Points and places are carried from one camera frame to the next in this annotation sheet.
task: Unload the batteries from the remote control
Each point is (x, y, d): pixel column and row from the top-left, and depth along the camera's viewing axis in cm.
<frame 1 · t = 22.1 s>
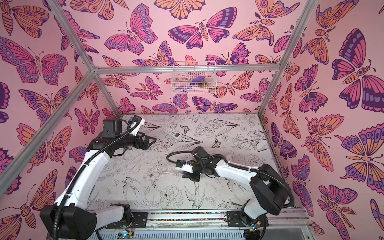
left hand: (149, 135, 76), fingers open
right hand: (183, 171, 82), fingers closed
white remote green buttons: (172, 132, 109), point 2 cm above the table

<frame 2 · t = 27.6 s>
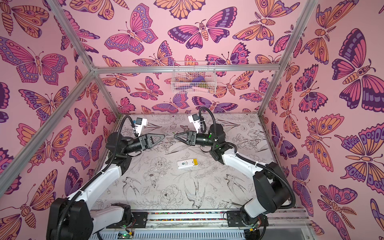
left hand: (163, 138, 67), fingers closed
right hand: (175, 136, 68), fingers open
white remote control: (185, 163, 94), point 2 cm above the table
yellow battery: (195, 162, 94), point 2 cm above the table
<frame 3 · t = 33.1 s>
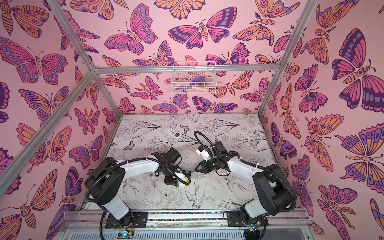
left hand: (179, 177, 88), fingers open
right hand: (196, 167, 84), fingers closed
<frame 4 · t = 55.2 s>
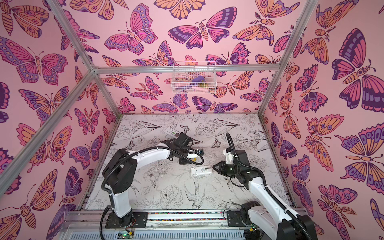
left hand: (192, 155, 91), fingers open
right hand: (214, 165, 81), fingers closed
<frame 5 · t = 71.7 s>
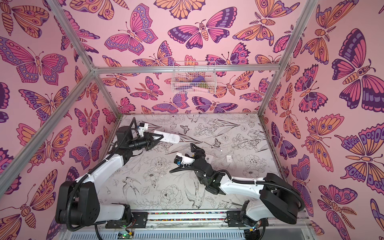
left hand: (163, 136, 79), fingers closed
right hand: (191, 145, 78), fingers open
white remote green buttons: (170, 138, 82), point 22 cm above the table
white battery cover: (229, 158, 97), on the table
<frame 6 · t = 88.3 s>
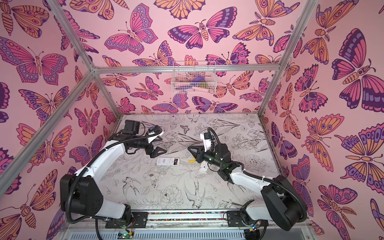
left hand: (162, 143, 82), fingers open
right hand: (189, 146, 77), fingers closed
white remote green buttons: (168, 161, 95), point 2 cm above the table
yellow battery 2: (191, 161, 96), on the table
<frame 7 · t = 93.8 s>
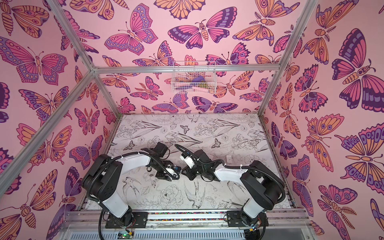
left hand: (172, 171, 90), fingers open
right hand: (182, 170, 84), fingers closed
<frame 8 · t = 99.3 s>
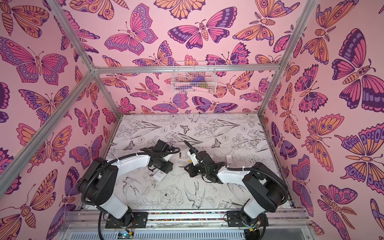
left hand: (169, 165, 91), fingers open
right hand: (185, 166, 86), fingers closed
